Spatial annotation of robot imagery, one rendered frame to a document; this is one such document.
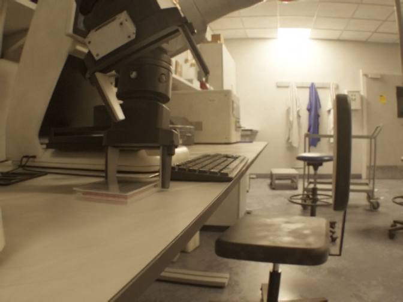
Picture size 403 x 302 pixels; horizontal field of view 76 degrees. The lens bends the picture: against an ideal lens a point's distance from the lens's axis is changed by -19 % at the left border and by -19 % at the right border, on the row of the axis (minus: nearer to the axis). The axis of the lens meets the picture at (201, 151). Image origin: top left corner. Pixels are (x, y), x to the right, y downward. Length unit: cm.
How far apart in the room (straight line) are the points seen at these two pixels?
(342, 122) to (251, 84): 506
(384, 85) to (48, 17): 596
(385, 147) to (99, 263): 611
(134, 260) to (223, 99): 220
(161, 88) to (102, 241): 29
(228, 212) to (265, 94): 363
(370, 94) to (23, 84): 584
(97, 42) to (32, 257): 19
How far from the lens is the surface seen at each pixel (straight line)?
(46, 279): 19
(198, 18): 49
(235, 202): 258
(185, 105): 244
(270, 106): 587
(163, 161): 45
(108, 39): 29
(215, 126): 237
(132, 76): 47
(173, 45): 54
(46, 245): 25
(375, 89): 621
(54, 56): 82
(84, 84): 91
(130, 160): 67
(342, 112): 93
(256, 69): 599
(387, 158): 625
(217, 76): 456
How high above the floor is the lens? 83
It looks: 3 degrees down
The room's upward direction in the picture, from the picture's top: straight up
